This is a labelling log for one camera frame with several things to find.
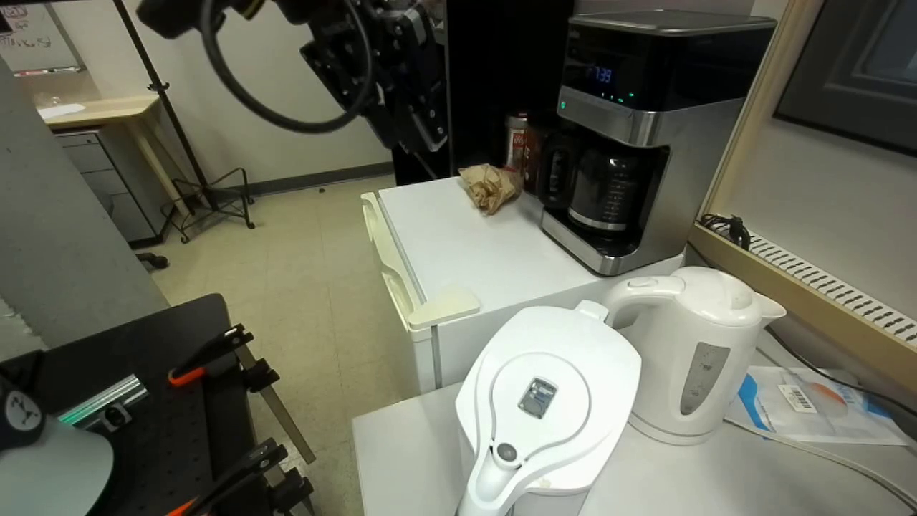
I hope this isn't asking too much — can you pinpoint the grey round robot base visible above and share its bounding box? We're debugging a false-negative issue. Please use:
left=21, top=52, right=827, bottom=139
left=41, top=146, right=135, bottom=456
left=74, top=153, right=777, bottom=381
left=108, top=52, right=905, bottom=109
left=0, top=348, right=117, bottom=516

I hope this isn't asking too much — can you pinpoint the metal table edge rail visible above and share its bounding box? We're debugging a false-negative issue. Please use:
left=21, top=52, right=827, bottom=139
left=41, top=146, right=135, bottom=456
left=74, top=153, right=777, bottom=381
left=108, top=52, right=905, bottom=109
left=235, top=344, right=319, bottom=467

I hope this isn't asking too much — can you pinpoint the white water filter pitcher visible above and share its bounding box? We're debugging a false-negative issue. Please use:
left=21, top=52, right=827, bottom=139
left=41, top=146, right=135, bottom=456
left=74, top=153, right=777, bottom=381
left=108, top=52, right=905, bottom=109
left=452, top=297, right=644, bottom=516

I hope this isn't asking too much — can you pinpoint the grey kettle power cable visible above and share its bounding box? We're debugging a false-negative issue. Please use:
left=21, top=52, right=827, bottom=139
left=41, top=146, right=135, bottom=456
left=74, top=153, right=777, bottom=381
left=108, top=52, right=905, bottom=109
left=721, top=411, right=917, bottom=510

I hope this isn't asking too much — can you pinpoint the white whiteboard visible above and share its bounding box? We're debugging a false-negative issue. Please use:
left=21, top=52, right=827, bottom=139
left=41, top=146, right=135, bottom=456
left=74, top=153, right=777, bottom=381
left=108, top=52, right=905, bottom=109
left=0, top=3, right=86, bottom=79

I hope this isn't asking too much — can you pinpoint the blue white plastic packet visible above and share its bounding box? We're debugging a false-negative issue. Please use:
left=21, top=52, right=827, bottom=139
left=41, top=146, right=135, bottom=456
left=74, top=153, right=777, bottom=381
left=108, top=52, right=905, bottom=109
left=730, top=363, right=912, bottom=450

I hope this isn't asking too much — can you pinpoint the glass coffee carafe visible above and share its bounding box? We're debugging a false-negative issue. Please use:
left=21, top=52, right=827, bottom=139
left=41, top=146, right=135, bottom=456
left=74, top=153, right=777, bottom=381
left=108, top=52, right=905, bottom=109
left=564, top=139, right=654, bottom=237

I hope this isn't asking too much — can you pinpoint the crumpled brown paper bag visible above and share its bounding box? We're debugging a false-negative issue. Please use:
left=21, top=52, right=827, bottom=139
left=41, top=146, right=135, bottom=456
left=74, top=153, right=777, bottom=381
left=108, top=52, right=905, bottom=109
left=455, top=159, right=528, bottom=218

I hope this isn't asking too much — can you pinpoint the black cable on sill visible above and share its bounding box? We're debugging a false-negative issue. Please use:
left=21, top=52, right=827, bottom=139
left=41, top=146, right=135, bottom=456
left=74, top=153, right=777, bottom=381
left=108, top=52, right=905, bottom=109
left=700, top=209, right=756, bottom=251

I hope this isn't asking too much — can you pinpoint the grey drawer cabinet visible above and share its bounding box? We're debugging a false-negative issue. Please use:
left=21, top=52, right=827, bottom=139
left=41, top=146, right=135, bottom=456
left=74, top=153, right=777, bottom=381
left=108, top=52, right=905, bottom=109
left=51, top=126, right=172, bottom=249

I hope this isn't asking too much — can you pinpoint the white electric kettle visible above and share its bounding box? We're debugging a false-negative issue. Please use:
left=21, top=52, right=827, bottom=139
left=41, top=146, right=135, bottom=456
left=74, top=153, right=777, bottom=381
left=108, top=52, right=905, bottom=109
left=602, top=262, right=791, bottom=447

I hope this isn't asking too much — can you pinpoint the dark framed window pane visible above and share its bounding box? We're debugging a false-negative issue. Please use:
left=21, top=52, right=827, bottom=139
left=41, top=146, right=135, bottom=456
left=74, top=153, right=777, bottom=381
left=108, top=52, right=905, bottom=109
left=771, top=0, right=917, bottom=159

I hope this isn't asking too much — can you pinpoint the black perforated mounting table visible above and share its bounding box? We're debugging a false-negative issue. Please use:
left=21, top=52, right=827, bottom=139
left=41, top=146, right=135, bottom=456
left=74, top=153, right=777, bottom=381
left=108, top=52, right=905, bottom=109
left=0, top=291, right=319, bottom=516

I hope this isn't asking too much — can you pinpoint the white mini fridge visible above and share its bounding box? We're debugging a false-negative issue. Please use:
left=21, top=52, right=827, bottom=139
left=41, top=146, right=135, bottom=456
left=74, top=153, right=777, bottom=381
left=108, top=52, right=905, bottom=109
left=359, top=175, right=687, bottom=396

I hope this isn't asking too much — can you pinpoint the light wooden desk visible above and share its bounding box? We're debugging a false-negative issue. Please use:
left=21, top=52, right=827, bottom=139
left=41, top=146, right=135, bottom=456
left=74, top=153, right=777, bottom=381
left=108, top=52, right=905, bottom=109
left=36, top=89, right=195, bottom=222

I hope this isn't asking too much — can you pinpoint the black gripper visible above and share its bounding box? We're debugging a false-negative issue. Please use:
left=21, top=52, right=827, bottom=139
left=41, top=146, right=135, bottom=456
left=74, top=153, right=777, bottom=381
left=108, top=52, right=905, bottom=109
left=301, top=0, right=452, bottom=159

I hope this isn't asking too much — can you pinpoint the white radiator grille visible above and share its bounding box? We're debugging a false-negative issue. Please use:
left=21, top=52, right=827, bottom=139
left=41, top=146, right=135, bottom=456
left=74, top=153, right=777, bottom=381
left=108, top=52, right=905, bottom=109
left=743, top=231, right=917, bottom=353

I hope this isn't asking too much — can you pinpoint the green white label strip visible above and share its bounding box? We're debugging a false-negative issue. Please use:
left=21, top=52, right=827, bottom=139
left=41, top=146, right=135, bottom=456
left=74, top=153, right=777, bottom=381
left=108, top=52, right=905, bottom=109
left=53, top=373, right=152, bottom=436

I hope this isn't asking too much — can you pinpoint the black object on floor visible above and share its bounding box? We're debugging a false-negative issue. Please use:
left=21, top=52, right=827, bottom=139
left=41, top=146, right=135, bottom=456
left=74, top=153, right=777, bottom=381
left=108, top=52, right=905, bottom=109
left=131, top=249, right=172, bottom=275

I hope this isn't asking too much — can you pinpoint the grey partition panel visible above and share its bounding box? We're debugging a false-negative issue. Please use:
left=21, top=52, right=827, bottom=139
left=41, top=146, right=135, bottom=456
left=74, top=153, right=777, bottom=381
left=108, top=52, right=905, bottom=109
left=0, top=60, right=172, bottom=353

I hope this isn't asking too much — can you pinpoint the black clamp orange handle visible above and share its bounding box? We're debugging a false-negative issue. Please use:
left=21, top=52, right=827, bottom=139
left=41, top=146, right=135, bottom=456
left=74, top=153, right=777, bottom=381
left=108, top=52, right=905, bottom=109
left=164, top=321, right=284, bottom=396
left=161, top=436, right=319, bottom=516

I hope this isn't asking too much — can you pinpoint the black silver coffee maker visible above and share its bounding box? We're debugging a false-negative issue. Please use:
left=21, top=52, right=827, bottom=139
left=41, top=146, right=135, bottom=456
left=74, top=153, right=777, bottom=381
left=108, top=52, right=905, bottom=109
left=539, top=9, right=778, bottom=281

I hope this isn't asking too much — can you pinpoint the red labelled bottle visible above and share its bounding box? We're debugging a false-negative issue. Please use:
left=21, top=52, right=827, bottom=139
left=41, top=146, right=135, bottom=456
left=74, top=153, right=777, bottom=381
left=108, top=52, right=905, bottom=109
left=505, top=109, right=544, bottom=188

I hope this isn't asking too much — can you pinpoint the black tripod stand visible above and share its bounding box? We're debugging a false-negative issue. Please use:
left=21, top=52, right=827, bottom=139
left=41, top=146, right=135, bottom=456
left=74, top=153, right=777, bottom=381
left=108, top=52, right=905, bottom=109
left=111, top=0, right=258, bottom=242

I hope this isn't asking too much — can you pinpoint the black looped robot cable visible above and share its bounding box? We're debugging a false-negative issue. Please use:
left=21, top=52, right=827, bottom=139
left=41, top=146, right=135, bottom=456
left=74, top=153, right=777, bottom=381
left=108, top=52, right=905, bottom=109
left=197, top=0, right=377, bottom=138

